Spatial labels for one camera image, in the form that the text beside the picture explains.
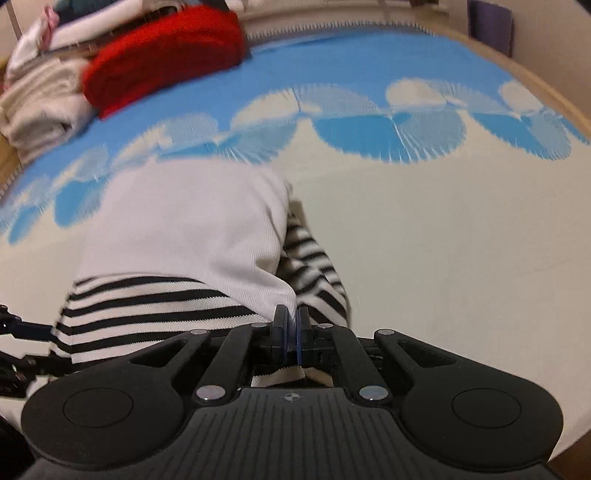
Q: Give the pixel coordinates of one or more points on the cream folded garment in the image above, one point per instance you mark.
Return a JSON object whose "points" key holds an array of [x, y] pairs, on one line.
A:
{"points": [[41, 106]]}

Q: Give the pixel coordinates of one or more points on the blue white patterned blanket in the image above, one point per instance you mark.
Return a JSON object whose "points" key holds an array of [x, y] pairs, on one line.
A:
{"points": [[438, 254]]}

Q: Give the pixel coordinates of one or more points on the white black striped small garment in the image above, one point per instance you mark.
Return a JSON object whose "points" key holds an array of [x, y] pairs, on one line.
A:
{"points": [[194, 221]]}

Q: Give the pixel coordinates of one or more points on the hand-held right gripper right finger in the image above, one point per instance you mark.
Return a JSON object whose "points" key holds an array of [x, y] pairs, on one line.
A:
{"points": [[302, 337]]}

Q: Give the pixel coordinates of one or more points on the purple box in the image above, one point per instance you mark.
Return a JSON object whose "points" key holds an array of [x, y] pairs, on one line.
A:
{"points": [[491, 23]]}

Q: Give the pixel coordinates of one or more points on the red knit garment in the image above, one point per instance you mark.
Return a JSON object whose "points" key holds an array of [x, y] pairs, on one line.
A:
{"points": [[166, 55]]}

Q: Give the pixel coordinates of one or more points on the pink white garment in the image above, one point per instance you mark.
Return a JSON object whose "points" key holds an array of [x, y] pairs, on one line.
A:
{"points": [[34, 41]]}

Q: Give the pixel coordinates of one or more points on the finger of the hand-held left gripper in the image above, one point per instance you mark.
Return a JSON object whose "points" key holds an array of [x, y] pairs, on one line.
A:
{"points": [[41, 367], [27, 328]]}

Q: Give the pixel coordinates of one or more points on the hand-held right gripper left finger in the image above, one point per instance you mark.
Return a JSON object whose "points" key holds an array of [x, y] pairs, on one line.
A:
{"points": [[284, 337]]}

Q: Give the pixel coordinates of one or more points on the white folded garment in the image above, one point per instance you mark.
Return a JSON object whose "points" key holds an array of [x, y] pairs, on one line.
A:
{"points": [[115, 21]]}

